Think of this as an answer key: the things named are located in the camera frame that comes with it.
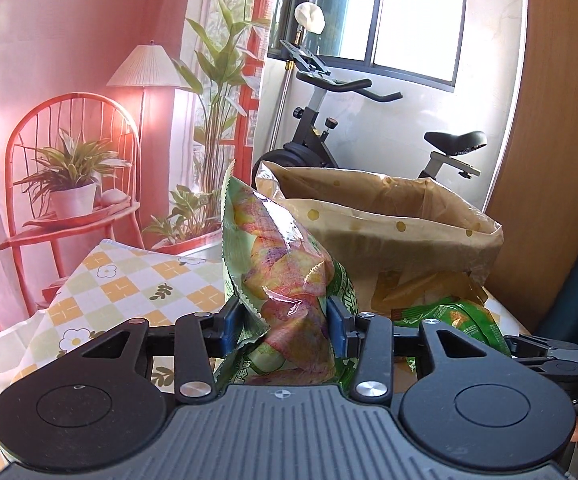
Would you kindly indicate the white cloth bundle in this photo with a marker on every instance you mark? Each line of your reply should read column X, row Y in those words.
column 310, row 17

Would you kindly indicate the metal pole holder stand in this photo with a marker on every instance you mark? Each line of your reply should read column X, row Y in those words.
column 303, row 57

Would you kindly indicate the wooden board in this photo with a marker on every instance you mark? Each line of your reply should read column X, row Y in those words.
column 554, row 135

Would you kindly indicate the dark framed window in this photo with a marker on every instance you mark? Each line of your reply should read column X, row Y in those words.
column 379, row 15

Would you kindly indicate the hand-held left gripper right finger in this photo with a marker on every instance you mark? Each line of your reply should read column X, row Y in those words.
column 336, row 330

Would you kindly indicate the dotted translucent plastic liner bag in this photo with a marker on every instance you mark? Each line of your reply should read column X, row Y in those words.
column 384, row 220

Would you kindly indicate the checkered flower tablecloth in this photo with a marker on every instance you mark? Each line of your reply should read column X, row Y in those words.
column 134, row 280

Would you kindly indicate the green pink chip bag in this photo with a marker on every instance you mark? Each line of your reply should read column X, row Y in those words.
column 284, row 280

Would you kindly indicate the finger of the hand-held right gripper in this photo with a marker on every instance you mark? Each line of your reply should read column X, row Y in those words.
column 534, row 344
column 559, row 367

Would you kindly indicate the black exercise bike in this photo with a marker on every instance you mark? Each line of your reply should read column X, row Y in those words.
column 319, row 135

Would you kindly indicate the printed pink room backdrop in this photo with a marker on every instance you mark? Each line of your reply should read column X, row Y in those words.
column 69, row 110

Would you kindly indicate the green snack packet orange picture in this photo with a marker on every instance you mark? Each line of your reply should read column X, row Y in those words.
column 461, row 325

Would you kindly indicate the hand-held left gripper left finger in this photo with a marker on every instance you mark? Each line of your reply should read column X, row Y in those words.
column 231, row 327

